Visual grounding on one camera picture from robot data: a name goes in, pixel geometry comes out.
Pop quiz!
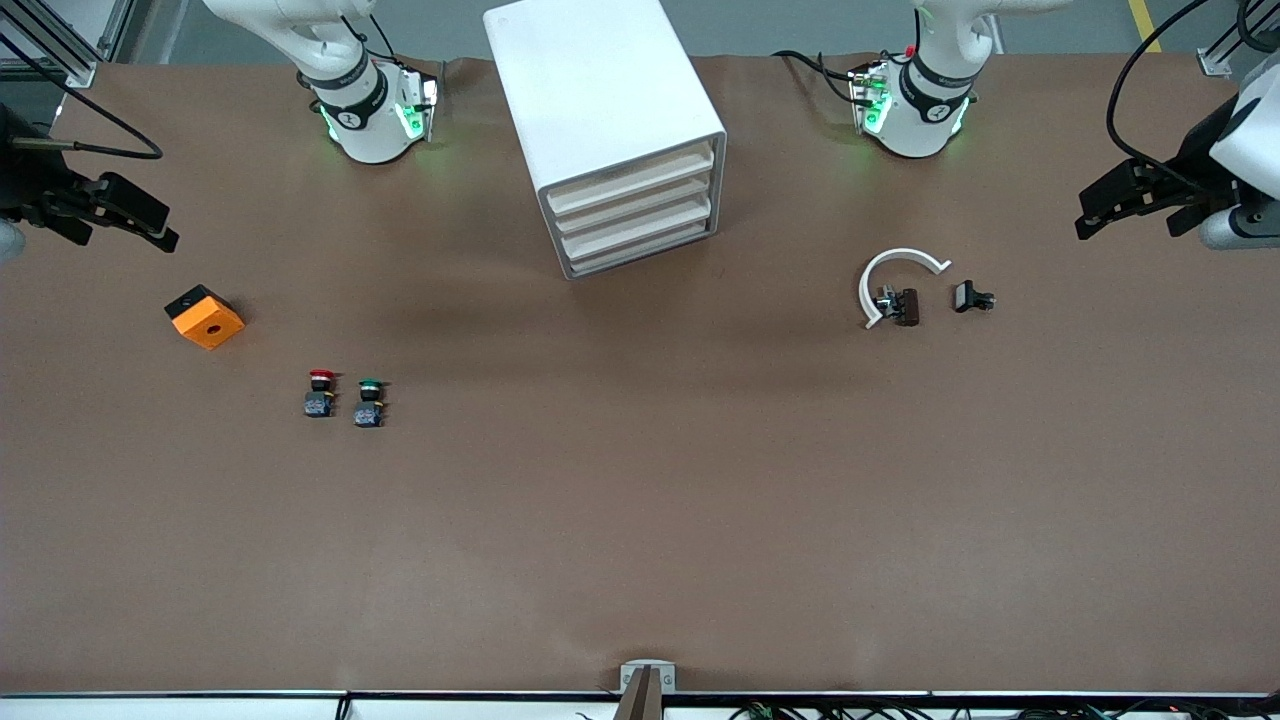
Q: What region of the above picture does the beige cabinet drawer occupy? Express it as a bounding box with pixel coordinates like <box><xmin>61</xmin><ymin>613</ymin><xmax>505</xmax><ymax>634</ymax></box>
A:
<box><xmin>546</xmin><ymin>143</ymin><xmax>716</xmax><ymax>215</ymax></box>
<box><xmin>565</xmin><ymin>222</ymin><xmax>717</xmax><ymax>277</ymax></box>
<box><xmin>558</xmin><ymin>198</ymin><xmax>716</xmax><ymax>261</ymax></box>
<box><xmin>552</xmin><ymin>172</ymin><xmax>716</xmax><ymax>239</ymax></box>

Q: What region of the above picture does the orange black button box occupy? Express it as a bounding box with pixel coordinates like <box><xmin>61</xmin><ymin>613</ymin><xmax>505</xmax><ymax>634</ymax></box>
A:
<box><xmin>164</xmin><ymin>284</ymin><xmax>246</xmax><ymax>352</ymax></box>

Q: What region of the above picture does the green push button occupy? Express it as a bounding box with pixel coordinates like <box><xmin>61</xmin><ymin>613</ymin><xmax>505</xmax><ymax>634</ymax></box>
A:
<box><xmin>352</xmin><ymin>377</ymin><xmax>391</xmax><ymax>429</ymax></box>

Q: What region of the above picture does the white drawer cabinet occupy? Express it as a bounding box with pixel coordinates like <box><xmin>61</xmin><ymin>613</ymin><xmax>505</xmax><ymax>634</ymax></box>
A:
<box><xmin>484</xmin><ymin>0</ymin><xmax>728</xmax><ymax>281</ymax></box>

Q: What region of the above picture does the yellow floor tape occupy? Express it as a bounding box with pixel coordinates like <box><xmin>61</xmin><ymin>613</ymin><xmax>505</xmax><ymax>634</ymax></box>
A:
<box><xmin>1128</xmin><ymin>0</ymin><xmax>1164</xmax><ymax>53</ymax></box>

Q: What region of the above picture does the dark brown connector block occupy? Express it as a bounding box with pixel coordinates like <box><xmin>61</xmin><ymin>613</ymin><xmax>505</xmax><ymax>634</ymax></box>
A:
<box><xmin>876</xmin><ymin>286</ymin><xmax>921</xmax><ymax>328</ymax></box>

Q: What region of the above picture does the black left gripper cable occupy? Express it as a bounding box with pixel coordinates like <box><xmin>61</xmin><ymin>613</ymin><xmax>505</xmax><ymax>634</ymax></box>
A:
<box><xmin>1105</xmin><ymin>0</ymin><xmax>1216</xmax><ymax>196</ymax></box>

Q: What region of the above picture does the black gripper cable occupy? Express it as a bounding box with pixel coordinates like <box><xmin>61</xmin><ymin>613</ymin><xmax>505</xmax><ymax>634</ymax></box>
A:
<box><xmin>1105</xmin><ymin>0</ymin><xmax>1216</xmax><ymax>196</ymax></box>
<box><xmin>0</xmin><ymin>30</ymin><xmax>164</xmax><ymax>161</ymax></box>

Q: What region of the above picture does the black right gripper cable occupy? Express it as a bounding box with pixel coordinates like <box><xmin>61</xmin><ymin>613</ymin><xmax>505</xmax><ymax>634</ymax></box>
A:
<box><xmin>0</xmin><ymin>30</ymin><xmax>164</xmax><ymax>161</ymax></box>

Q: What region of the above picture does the aluminium frame profile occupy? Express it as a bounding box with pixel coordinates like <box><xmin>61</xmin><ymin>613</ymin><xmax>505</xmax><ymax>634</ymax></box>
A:
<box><xmin>0</xmin><ymin>0</ymin><xmax>136</xmax><ymax>89</ymax></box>
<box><xmin>1198</xmin><ymin>0</ymin><xmax>1280</xmax><ymax>78</ymax></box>

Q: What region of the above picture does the black hanging cable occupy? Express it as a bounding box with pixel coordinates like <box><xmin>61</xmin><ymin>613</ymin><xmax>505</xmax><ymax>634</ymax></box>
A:
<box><xmin>1237</xmin><ymin>0</ymin><xmax>1280</xmax><ymax>53</ymax></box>

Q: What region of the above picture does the white curved plastic bracket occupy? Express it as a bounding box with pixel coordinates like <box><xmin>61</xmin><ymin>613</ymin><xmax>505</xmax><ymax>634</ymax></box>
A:
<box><xmin>858</xmin><ymin>247</ymin><xmax>953</xmax><ymax>331</ymax></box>

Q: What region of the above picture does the black arm base cable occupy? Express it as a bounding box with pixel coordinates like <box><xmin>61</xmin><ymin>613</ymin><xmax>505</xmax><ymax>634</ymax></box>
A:
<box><xmin>772</xmin><ymin>50</ymin><xmax>863</xmax><ymax>106</ymax></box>

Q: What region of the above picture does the white table edge rail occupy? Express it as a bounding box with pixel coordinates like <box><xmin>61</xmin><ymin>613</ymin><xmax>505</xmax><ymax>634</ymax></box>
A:
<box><xmin>0</xmin><ymin>690</ymin><xmax>1280</xmax><ymax>720</ymax></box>

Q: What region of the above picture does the black cable bundle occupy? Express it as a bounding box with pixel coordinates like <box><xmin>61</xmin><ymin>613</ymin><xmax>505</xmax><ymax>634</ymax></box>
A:
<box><xmin>730</xmin><ymin>700</ymin><xmax>1280</xmax><ymax>720</ymax></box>

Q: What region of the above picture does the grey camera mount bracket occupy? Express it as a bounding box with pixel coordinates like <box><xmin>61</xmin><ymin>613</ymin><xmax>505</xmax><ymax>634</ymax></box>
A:
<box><xmin>612</xmin><ymin>659</ymin><xmax>677</xmax><ymax>720</ymax></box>

